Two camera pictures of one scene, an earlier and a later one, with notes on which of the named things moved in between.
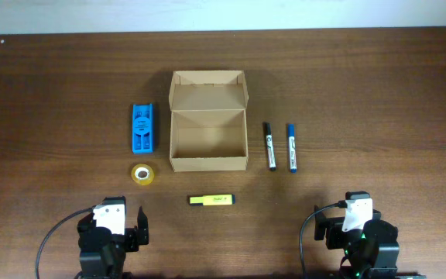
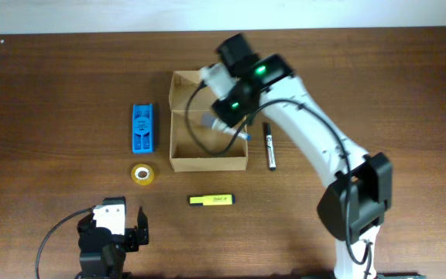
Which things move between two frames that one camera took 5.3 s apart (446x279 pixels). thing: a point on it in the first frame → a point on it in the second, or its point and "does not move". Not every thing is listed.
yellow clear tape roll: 142,174 does not move
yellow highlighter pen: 227,199 does not move
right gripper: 334,225 → 224,111
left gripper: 132,235 does not move
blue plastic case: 142,129 does not move
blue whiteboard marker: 293,148 → 217,125
